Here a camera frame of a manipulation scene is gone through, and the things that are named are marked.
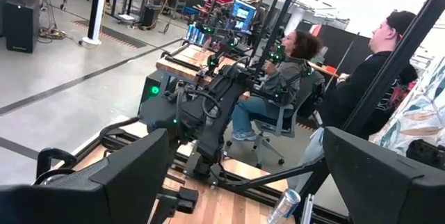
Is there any black computer green light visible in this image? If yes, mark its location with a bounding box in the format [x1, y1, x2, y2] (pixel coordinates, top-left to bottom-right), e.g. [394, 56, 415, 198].
[138, 70, 165, 113]

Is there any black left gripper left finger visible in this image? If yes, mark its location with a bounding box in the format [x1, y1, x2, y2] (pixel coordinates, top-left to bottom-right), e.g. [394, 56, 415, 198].
[0, 129, 172, 224]

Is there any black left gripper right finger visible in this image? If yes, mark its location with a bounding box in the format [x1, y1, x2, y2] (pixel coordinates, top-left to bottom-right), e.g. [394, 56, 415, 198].
[323, 126, 445, 224]

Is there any black cable hook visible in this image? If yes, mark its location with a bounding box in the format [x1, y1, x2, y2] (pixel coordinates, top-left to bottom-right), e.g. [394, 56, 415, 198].
[35, 146, 78, 186]

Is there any person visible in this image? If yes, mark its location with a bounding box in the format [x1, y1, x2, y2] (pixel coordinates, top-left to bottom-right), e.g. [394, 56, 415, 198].
[230, 29, 324, 142]
[295, 10, 420, 190]
[369, 55, 445, 157]

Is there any black floor mat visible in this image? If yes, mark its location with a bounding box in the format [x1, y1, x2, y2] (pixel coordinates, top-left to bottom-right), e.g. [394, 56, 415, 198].
[71, 19, 147, 49]

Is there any white metal bracket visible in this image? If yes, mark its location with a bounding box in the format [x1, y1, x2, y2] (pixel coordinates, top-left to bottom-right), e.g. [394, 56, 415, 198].
[300, 193, 316, 224]

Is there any grey office chair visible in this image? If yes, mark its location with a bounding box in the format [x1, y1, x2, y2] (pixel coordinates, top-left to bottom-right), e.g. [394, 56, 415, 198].
[225, 69, 327, 170]

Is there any black speaker box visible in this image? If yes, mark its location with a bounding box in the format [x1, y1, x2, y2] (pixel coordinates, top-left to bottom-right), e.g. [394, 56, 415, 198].
[2, 0, 42, 54]

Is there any black room partition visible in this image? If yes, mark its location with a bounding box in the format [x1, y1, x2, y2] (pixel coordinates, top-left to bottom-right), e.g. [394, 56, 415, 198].
[312, 24, 373, 75]

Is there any white pillar stand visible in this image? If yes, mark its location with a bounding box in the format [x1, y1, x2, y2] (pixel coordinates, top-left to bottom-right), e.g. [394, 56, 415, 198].
[81, 0, 108, 47]

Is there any wooden workbench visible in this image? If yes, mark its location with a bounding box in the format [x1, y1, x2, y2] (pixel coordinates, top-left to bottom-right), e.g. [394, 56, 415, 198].
[155, 42, 251, 86]

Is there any silver blue beverage can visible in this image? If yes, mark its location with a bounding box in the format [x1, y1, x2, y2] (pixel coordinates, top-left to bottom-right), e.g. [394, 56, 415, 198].
[266, 188, 302, 224]

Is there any blue lit computer screen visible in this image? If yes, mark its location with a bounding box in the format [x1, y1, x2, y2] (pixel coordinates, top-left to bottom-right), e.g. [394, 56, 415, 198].
[230, 0, 257, 33]

